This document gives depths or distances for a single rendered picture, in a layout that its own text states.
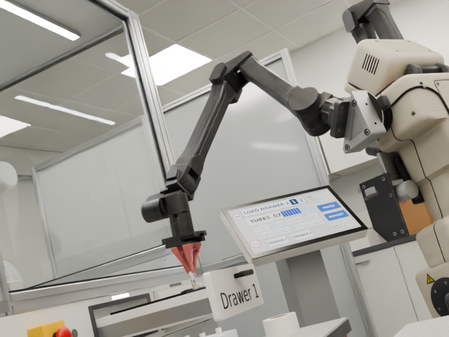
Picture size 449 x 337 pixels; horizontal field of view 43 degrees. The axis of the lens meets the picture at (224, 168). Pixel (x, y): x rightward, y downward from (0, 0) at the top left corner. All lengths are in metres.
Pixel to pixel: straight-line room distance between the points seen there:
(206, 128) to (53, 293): 0.60
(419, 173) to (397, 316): 2.96
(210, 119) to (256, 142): 1.63
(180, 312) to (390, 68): 0.76
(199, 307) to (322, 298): 1.09
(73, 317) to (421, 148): 0.91
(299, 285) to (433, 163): 1.07
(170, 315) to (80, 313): 0.22
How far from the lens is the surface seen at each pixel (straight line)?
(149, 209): 1.50
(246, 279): 1.49
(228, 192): 3.28
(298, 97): 1.42
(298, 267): 2.33
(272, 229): 2.28
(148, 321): 1.40
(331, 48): 5.31
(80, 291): 1.47
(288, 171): 3.13
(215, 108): 1.63
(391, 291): 4.31
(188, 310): 1.35
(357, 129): 1.32
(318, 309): 2.35
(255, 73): 1.64
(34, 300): 1.34
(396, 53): 1.45
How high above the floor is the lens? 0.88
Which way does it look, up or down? 12 degrees up
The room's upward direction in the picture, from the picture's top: 15 degrees counter-clockwise
